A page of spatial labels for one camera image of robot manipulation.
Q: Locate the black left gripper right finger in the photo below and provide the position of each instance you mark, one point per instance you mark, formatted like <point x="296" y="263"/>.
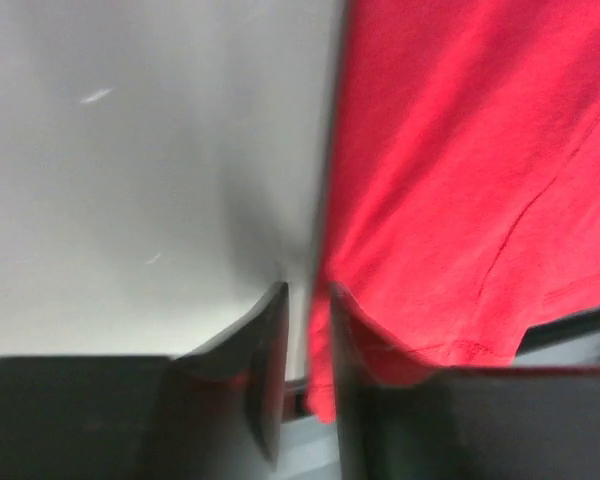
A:
<point x="424" y="421"/>

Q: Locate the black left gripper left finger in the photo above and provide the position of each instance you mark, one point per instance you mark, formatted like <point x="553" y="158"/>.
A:
<point x="214" y="413"/>

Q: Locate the red t shirt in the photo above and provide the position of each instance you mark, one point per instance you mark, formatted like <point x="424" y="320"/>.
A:
<point x="464" y="188"/>

